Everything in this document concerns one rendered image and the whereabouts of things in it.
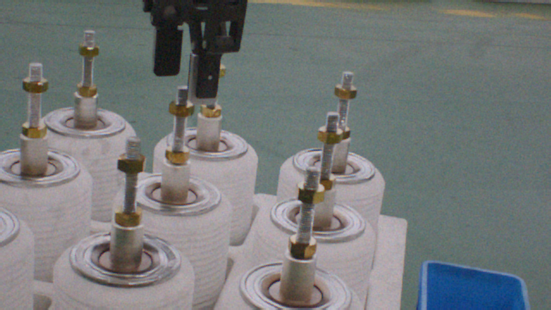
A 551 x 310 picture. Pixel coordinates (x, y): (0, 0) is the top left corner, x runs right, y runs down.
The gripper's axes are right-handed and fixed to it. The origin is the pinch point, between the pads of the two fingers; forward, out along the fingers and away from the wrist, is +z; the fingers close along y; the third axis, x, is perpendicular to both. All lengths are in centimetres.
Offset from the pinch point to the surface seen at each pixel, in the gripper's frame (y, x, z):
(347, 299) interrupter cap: 18.9, 4.3, 9.9
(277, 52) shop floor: -117, 79, 35
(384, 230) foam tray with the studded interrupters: -1.5, 23.3, 17.4
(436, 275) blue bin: -3.0, 32.7, 24.9
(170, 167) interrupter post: 0.8, -0.9, 7.4
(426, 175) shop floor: -47, 68, 35
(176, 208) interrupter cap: 3.0, -1.0, 10.0
